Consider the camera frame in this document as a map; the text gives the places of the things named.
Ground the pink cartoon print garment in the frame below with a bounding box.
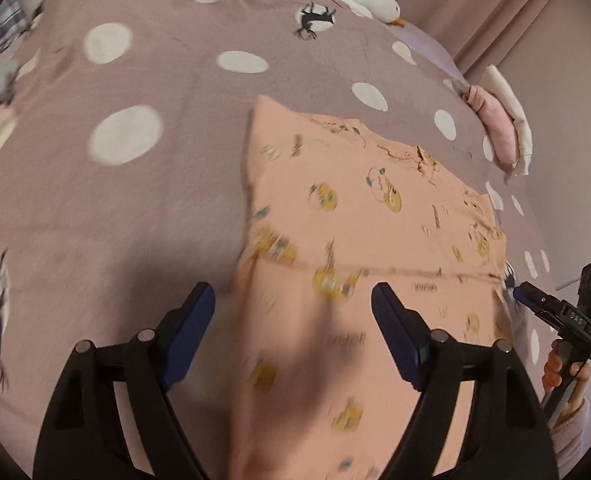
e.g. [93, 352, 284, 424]
[227, 94, 520, 480]

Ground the person's right forearm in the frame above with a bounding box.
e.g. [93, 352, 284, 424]
[549, 399, 591, 468]

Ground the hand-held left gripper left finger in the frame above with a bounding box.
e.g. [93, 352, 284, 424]
[33, 282, 216, 480]

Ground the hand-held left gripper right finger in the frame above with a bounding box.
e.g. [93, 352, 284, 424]
[370, 282, 559, 480]

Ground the pink folded cloth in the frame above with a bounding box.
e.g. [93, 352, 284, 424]
[467, 85, 520, 167]

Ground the mauve polka dot bedspread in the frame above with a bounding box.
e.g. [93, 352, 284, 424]
[0, 0, 559, 461]

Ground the plaid cloth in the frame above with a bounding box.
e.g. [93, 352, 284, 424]
[0, 0, 49, 63]

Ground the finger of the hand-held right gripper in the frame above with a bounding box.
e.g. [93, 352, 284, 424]
[512, 281, 571, 333]

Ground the person's right hand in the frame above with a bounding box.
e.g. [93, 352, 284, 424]
[543, 338, 590, 417]

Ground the pink curtain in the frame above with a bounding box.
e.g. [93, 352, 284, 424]
[378, 0, 591, 83]

